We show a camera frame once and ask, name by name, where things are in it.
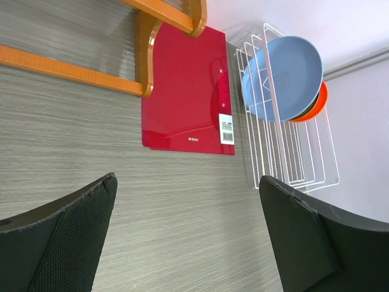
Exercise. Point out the orange wooden shelf rack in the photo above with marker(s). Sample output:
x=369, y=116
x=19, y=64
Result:
x=150, y=15

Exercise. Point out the orange plate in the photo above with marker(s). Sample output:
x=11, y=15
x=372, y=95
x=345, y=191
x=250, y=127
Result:
x=319, y=106

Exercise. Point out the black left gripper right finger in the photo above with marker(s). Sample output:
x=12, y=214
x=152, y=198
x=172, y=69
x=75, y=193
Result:
x=320, y=247

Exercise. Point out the light blue plate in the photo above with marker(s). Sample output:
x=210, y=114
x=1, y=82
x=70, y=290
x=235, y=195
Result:
x=297, y=72

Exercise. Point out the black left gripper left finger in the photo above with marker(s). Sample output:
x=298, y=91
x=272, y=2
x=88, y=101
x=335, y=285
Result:
x=57, y=246

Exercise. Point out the red plastic folder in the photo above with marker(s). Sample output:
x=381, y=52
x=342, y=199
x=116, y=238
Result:
x=190, y=106

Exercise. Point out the white wire dish rack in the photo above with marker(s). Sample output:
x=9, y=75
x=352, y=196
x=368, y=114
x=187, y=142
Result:
x=301, y=154

